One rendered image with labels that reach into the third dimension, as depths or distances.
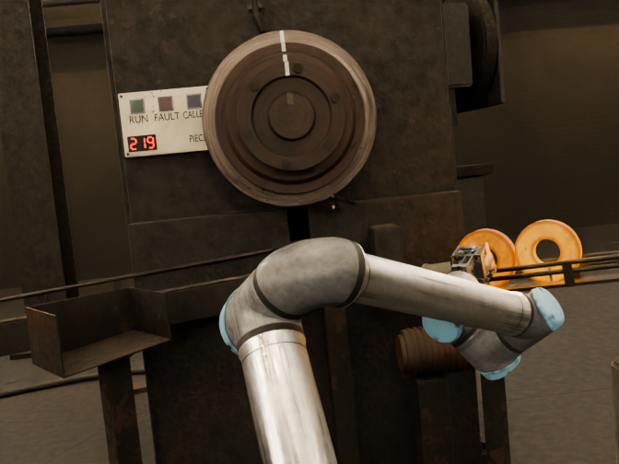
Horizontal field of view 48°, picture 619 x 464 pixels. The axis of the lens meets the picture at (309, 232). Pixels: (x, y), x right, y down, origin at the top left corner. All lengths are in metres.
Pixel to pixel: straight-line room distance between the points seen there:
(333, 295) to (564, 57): 7.86
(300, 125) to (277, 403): 0.91
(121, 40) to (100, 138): 6.10
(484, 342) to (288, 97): 0.78
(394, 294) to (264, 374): 0.26
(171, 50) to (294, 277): 1.13
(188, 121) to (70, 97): 6.29
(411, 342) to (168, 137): 0.89
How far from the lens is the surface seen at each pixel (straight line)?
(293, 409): 1.09
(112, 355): 1.68
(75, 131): 8.26
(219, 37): 2.09
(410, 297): 1.22
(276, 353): 1.12
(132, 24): 2.12
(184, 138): 2.04
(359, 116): 1.91
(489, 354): 1.54
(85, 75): 8.29
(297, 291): 1.11
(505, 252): 1.81
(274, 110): 1.81
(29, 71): 4.69
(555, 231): 1.77
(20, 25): 4.75
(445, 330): 1.52
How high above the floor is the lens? 0.97
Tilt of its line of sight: 5 degrees down
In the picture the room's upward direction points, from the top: 6 degrees counter-clockwise
